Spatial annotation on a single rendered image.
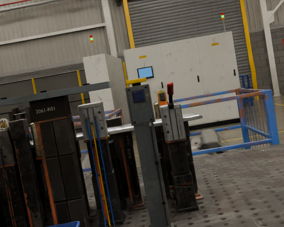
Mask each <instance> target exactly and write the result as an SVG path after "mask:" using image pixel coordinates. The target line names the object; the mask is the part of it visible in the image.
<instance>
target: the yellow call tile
mask: <svg viewBox="0 0 284 227"><path fill-rule="evenodd" d="M146 81H147V79H146V77H144V78H139V79H133V80H127V81H126V85H130V84H132V86H139V85H141V82H146Z"/></svg>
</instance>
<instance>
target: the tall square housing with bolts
mask: <svg viewBox="0 0 284 227"><path fill-rule="evenodd" d="M78 110H79V115H80V120H81V126H82V132H83V138H84V143H86V144H87V150H88V155H89V160H90V166H91V171H92V185H93V190H94V196H95V201H96V207H97V213H98V218H99V224H98V225H99V227H116V226H119V225H122V224H123V222H125V218H126V215H125V214H124V213H123V212H122V209H121V203H120V198H119V191H118V186H117V181H116V176H115V169H114V168H113V165H112V160H111V155H110V148H109V143H108V139H106V136H107V135H108V129H107V124H106V118H105V112H104V106H103V101H100V102H94V103H89V104H82V105H79V106H78Z"/></svg>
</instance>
